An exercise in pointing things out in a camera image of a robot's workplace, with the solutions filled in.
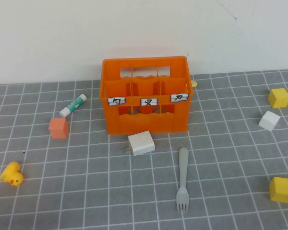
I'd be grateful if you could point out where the white cube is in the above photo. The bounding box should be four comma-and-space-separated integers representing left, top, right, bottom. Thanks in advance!
258, 110, 281, 131

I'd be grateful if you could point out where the yellow cube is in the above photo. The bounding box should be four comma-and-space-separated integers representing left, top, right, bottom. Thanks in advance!
267, 88, 288, 109
269, 176, 288, 204

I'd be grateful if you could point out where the white paper label spoon character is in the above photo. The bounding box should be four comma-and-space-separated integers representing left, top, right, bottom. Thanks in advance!
107, 96, 127, 106

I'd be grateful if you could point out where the white paper label fork character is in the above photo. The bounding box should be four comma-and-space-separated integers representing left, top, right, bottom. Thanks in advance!
140, 97, 158, 107

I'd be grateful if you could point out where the salmon orange block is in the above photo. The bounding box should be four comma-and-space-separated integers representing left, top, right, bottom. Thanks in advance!
48, 117, 69, 140

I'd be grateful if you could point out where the yellow rubber duck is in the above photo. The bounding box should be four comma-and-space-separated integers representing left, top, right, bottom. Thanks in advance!
0, 161, 24, 187

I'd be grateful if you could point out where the white green glue stick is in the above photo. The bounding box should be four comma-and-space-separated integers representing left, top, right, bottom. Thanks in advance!
58, 93, 87, 118

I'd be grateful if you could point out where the grey checked tablecloth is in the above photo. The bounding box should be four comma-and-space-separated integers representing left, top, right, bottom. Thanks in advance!
0, 69, 288, 230

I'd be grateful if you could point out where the white power adapter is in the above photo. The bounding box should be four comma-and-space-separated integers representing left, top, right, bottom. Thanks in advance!
124, 130, 156, 157

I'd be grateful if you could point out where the orange plastic cutlery holder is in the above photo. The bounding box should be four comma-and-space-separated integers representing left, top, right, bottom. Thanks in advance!
98, 56, 195, 136

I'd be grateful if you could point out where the grey plastic fork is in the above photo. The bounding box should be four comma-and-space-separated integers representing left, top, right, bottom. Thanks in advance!
176, 147, 190, 213

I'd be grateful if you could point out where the white paper label knife character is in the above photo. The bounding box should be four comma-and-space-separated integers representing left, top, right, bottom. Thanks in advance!
170, 93, 189, 103

